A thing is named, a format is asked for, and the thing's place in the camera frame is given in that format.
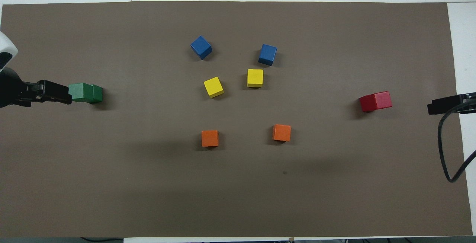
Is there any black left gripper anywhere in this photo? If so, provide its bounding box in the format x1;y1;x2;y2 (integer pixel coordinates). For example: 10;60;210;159
0;68;72;108

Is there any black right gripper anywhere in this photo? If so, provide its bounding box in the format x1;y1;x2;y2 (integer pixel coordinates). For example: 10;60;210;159
428;92;476;115

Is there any green wooden block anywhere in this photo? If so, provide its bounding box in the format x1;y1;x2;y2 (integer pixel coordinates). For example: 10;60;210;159
68;83;94;103
91;84;103;104

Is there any red wooden block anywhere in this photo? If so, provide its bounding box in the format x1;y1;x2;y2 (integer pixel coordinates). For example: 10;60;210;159
359;95;373;112
366;91;393;110

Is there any blue wooden block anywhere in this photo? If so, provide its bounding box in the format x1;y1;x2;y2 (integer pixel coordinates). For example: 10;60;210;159
258;44;278;66
190;36;213;60

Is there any yellow wooden block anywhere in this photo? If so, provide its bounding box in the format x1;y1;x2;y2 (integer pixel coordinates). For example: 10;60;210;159
203;77;224;99
247;69;264;88

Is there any orange wooden block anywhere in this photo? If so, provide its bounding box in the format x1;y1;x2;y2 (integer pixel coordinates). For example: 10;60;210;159
201;130;219;148
272;124;292;143

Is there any brown table mat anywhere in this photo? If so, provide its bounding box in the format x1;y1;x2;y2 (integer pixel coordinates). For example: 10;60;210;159
0;1;473;238

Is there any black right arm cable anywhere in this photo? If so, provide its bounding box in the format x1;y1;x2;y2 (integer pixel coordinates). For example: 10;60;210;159
438;98;476;183

